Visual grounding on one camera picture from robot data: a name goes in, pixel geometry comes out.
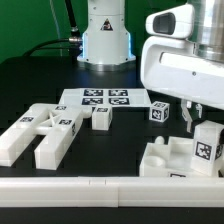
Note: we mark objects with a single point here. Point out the white marker base plate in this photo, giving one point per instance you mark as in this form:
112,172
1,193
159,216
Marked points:
120,97

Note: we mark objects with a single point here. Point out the white chair seat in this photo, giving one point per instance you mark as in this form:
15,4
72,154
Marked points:
170,159

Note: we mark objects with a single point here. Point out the white chair back frame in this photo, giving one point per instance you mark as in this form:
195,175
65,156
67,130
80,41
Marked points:
58,124

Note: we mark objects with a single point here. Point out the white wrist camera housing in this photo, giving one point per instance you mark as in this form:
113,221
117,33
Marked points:
176,22

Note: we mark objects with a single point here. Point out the white front fence rail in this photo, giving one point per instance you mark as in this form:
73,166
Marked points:
111,192

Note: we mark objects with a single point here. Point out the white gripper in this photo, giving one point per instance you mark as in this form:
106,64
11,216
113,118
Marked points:
168,66

